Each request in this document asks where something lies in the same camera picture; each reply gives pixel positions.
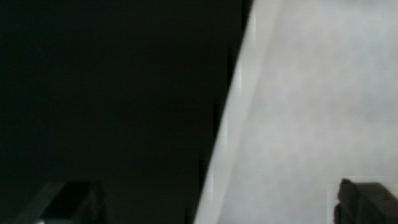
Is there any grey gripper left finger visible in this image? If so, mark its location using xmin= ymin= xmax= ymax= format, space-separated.
xmin=15 ymin=181 xmax=106 ymax=224

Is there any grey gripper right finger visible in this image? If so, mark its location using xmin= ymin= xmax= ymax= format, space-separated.
xmin=333 ymin=179 xmax=398 ymax=224

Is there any white desk leg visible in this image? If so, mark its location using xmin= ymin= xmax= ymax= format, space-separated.
xmin=193 ymin=0 xmax=398 ymax=224

